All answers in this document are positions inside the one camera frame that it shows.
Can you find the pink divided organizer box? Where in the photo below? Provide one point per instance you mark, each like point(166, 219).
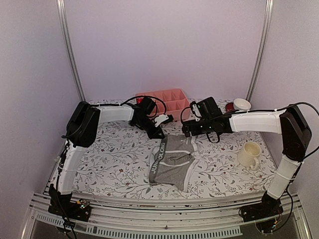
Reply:
point(175, 101)

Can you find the white small bowl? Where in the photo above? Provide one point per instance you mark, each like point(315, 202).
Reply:
point(241, 104)

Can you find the floral table cloth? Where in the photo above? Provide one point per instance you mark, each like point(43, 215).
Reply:
point(117, 165)

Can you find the aluminium frame post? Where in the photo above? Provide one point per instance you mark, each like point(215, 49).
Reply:
point(261, 49)
point(69, 49)

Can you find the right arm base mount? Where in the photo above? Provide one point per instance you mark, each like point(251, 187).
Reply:
point(268, 207)

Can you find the red patterned saucer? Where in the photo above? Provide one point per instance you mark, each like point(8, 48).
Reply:
point(229, 107)

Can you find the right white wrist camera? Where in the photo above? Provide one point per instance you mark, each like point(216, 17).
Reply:
point(195, 110)

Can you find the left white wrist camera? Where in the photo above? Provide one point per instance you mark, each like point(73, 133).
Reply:
point(162, 119)

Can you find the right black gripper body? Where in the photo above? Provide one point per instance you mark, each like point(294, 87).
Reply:
point(207, 127)

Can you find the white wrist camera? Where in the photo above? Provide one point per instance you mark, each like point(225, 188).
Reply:
point(195, 110)
point(162, 119)

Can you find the grey boxer briefs lettered band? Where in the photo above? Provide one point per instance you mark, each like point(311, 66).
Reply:
point(173, 162)

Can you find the left aluminium frame post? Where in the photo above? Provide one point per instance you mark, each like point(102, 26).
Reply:
point(69, 49)

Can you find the cream ceramic mug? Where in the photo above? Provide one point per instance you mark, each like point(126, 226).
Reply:
point(249, 155)

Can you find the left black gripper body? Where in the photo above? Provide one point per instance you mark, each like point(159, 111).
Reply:
point(144, 125)

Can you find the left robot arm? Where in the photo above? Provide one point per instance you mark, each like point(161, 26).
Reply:
point(82, 129)

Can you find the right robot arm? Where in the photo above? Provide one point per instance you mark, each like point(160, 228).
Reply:
point(289, 122)

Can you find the right aluminium frame post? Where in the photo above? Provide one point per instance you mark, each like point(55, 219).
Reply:
point(261, 49)

